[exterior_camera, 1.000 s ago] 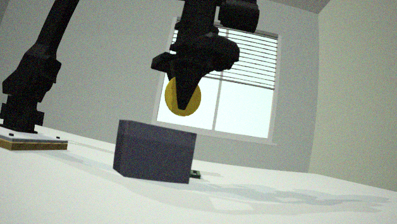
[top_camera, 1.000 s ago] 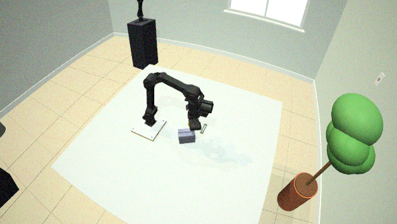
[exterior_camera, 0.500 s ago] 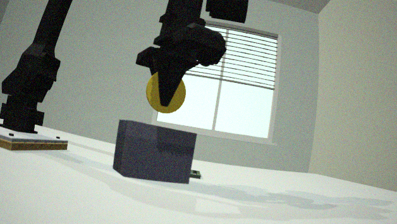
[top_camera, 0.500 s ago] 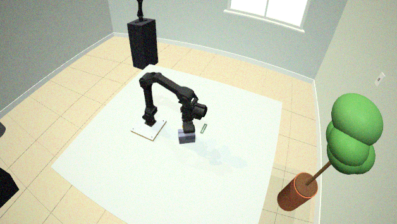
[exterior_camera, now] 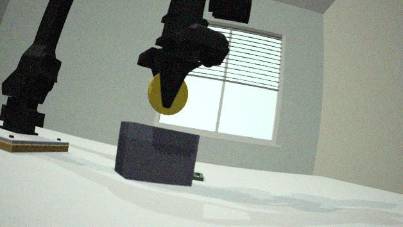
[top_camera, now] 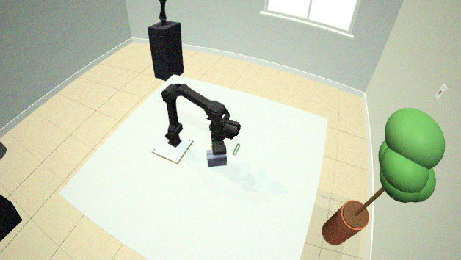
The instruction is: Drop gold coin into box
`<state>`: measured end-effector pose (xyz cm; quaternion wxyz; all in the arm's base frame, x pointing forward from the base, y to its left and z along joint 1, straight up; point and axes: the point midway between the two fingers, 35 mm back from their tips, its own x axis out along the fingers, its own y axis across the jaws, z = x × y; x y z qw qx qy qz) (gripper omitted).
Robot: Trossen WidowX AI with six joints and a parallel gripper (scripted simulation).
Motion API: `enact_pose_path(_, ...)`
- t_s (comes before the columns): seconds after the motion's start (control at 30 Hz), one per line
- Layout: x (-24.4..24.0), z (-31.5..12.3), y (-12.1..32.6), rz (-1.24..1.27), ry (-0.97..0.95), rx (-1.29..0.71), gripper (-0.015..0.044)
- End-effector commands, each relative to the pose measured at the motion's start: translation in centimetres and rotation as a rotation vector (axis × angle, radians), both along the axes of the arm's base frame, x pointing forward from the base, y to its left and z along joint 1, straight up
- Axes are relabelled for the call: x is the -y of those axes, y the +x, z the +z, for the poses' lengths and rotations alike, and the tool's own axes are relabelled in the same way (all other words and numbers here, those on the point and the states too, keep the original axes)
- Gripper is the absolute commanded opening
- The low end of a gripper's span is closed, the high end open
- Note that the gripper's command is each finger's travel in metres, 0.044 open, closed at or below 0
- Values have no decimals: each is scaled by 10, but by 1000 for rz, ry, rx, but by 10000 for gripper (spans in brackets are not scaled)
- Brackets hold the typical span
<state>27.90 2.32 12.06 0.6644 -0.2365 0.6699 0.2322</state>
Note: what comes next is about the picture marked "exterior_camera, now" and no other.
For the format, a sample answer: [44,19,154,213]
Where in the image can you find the gold coin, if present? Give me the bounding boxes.
[148,73,188,115]

